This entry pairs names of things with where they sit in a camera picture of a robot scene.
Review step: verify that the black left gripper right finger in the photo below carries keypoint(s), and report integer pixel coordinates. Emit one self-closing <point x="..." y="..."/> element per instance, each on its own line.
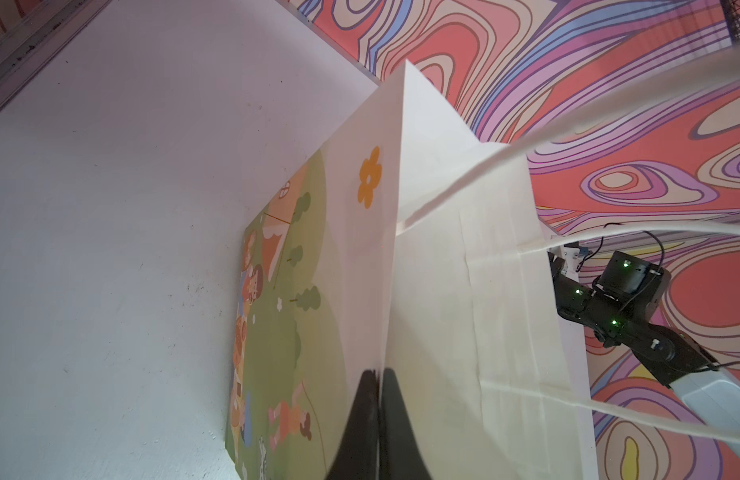
<point x="399" y="456"/>

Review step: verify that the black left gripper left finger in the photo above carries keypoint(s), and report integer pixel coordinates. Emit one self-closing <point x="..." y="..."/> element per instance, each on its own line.
<point x="356" y="457"/>

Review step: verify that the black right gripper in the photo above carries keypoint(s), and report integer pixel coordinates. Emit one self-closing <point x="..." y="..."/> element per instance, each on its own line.
<point x="571" y="297"/>

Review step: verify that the white paper bag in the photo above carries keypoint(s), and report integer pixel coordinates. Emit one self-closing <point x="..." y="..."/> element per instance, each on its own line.
<point x="406" y="243"/>

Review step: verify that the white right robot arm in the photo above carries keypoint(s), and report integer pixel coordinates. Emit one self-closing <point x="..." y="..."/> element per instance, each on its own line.
<point x="618" y="307"/>

